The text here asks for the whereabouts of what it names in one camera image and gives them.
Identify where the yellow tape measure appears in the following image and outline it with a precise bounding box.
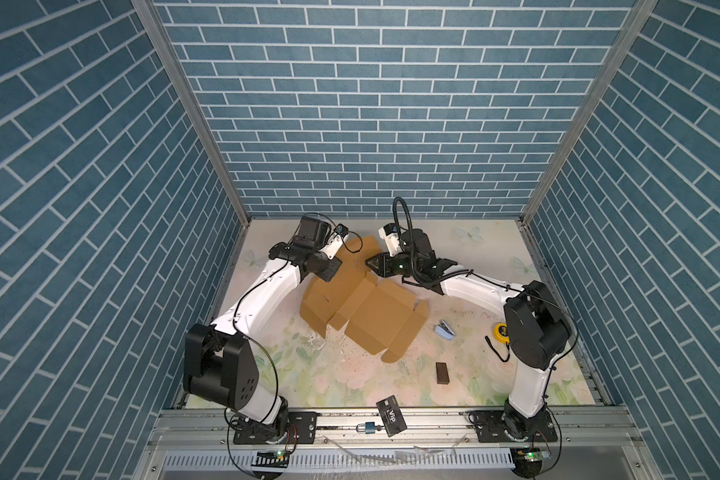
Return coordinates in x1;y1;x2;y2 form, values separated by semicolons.
484;323;511;363

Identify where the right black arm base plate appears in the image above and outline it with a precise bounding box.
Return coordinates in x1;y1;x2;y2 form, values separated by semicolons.
465;405;559;443

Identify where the small dark brown block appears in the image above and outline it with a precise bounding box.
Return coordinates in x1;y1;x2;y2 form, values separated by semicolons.
435;362;450;385

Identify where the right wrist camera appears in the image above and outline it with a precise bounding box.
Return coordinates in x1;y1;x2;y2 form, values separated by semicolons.
378;223;403;257

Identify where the brown cardboard box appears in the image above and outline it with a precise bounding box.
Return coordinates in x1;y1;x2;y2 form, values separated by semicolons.
299;236;429;364

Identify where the white perforated cable duct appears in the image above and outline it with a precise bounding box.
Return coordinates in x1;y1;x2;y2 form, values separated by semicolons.
163;448;515;473

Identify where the aluminium front rail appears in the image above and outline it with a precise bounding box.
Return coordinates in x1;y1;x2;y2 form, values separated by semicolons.
146;405;644;451

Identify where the small blue connector on rail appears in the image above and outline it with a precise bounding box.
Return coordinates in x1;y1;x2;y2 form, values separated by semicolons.
356;421;379;434

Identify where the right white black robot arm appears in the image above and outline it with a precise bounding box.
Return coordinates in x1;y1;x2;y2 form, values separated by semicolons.
366;223;572;420

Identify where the light blue stapler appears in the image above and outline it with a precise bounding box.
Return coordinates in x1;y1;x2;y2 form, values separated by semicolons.
434;321;455;341

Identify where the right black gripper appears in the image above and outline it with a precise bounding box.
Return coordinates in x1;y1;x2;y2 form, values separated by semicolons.
364;251;421;279

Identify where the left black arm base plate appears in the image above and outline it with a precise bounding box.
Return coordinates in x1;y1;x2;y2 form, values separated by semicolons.
230;411;318;446

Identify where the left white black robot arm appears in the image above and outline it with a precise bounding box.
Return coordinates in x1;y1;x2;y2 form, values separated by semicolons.
183;216;349;427

